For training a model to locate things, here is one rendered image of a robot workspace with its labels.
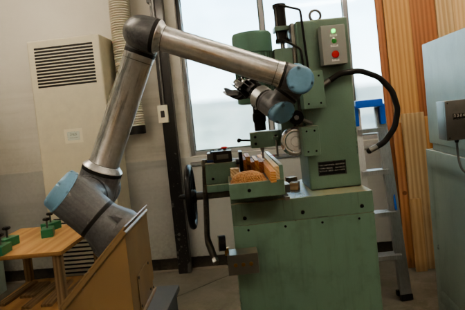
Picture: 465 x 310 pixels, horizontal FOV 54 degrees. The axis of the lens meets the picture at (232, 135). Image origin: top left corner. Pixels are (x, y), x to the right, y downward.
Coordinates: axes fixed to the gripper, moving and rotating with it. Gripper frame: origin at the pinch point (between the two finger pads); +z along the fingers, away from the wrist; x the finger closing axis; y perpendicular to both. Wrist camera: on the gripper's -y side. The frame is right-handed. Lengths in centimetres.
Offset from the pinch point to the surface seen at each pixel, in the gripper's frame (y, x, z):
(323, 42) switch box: -9.9, -34.4, -14.8
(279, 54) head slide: -8.5, -20.7, -0.4
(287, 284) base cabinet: -48, 49, -53
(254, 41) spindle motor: 1.5, -17.5, 5.7
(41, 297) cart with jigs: -45, 167, 59
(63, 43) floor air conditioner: 0, 51, 169
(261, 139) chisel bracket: -25.3, 11.5, -10.0
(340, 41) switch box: -13.8, -39.3, -18.1
